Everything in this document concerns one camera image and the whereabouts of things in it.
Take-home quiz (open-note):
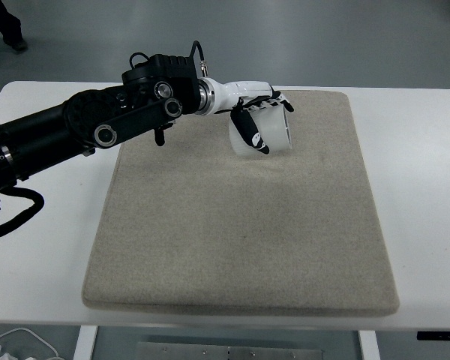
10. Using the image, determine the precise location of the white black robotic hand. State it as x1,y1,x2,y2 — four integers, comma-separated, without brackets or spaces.
198,79,295,155

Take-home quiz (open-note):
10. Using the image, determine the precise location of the white plastic cup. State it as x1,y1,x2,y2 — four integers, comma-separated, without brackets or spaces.
229,104,292,156

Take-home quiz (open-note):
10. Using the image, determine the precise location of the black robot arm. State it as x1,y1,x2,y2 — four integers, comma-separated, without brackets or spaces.
0,41,293,191

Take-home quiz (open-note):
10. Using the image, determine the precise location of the beige felt mat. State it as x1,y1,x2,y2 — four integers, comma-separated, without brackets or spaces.
82,90,400,317

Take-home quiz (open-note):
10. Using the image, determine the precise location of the white table leg right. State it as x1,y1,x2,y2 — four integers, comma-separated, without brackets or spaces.
358,330,381,360

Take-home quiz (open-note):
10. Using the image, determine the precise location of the white table leg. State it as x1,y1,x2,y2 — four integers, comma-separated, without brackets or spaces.
358,330,381,360
72,325,98,360

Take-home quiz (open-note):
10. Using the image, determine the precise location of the person in dark clothes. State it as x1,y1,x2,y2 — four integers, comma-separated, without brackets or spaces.
0,1,28,53

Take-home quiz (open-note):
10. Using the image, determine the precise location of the black table control panel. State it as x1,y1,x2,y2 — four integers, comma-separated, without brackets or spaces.
416,331,450,341

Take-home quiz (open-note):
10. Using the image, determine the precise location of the white table leg left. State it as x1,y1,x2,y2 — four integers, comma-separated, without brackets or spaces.
72,325,98,360

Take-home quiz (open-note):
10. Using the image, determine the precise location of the black braided cable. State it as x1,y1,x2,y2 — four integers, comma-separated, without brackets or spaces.
0,187,46,241

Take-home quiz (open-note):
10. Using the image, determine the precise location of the metal table base plate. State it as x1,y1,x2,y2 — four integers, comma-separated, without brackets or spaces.
135,342,323,360

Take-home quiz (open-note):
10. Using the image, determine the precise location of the white cable on floor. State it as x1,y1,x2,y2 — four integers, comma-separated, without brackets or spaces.
0,327,61,360

